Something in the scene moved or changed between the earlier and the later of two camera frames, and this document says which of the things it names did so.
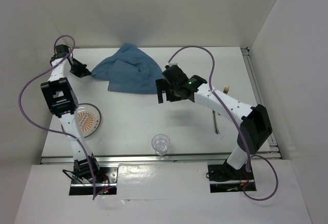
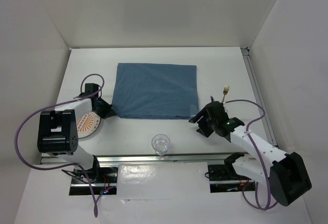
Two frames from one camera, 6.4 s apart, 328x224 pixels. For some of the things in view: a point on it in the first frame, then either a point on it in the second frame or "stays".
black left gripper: (83, 70) -> (108, 112)
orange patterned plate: (88, 119) stays
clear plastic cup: (160, 143) stays
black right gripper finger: (160, 86) -> (197, 117)
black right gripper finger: (171, 96) -> (204, 133)
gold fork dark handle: (226, 88) stays
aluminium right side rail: (271, 150) stays
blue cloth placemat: (129, 70) -> (156, 90)
